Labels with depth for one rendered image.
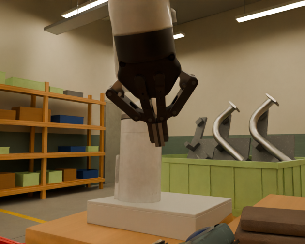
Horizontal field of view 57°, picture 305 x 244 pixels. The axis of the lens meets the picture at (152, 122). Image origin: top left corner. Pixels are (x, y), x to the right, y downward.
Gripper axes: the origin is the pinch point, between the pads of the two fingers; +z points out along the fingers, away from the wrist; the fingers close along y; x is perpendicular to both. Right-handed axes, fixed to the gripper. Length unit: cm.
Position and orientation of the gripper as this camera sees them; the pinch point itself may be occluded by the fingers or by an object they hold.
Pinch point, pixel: (158, 132)
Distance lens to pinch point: 40.5
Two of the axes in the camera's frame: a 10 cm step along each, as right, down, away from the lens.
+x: 0.4, -3.7, 9.3
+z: 1.5, 9.2, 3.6
